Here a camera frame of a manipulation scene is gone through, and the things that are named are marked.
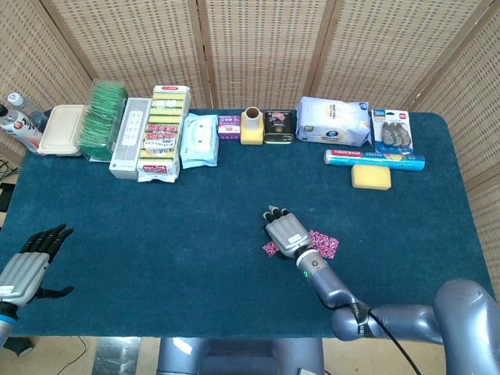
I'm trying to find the small purple box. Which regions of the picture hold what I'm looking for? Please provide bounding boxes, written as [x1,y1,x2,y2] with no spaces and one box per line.
[217,114,243,141]

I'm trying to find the loose yellow sponge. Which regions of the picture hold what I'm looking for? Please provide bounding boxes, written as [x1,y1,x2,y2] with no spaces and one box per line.
[351,163,392,191]

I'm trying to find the black caster foot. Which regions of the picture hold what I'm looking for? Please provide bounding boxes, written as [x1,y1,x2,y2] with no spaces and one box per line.
[5,336,35,357]

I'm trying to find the black gold luncheon meat can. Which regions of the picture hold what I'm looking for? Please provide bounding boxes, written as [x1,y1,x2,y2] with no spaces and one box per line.
[263,110,295,145]

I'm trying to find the white power strip box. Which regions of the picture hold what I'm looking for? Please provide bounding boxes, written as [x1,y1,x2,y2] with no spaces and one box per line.
[109,97,152,180]

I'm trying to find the dark teal table cloth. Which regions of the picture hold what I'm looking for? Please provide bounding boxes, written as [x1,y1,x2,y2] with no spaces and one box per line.
[0,109,494,339]

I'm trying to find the woven bamboo folding screen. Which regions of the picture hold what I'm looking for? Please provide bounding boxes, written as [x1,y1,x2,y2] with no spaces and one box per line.
[0,0,500,375]

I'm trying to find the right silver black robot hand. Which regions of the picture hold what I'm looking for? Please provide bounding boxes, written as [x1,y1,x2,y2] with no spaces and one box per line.
[262,205,314,260]

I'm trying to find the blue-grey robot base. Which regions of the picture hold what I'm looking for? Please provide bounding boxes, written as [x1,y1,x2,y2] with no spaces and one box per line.
[155,336,325,375]

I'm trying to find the white tissue pack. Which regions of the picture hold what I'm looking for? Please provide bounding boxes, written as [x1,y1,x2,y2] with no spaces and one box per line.
[295,95,371,148]

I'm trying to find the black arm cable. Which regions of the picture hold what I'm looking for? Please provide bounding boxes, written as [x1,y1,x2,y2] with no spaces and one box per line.
[302,273,418,375]

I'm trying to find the black frame beside table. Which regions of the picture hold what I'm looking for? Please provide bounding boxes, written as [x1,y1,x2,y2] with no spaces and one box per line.
[0,181,15,214]

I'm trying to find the clear box green tea bags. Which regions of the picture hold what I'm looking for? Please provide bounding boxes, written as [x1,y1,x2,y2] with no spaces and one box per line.
[77,80,129,163]

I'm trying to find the light blue wet wipes pack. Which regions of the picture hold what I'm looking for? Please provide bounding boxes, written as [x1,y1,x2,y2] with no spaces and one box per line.
[180,112,220,170]

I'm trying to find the blue food wrap roll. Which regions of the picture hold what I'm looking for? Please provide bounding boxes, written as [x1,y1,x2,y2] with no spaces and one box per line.
[323,148,427,173]

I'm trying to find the beige lunch box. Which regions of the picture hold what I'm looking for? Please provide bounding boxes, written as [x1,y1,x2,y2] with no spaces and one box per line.
[37,104,88,157]

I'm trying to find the yellow red snack package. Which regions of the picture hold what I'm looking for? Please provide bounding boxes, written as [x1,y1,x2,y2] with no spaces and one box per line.
[136,84,192,184]

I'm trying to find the white bottle red label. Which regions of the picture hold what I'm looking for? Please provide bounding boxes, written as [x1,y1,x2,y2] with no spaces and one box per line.
[0,104,45,153]

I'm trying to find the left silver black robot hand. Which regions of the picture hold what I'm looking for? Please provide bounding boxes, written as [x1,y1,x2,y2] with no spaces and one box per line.
[0,223,75,305]

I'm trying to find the clear water bottle white cap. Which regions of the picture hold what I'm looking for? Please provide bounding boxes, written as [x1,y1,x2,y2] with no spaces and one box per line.
[7,92,48,130]

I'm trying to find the metal table leg plate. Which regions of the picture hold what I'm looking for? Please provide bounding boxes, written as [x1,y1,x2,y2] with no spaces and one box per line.
[95,337,142,375]

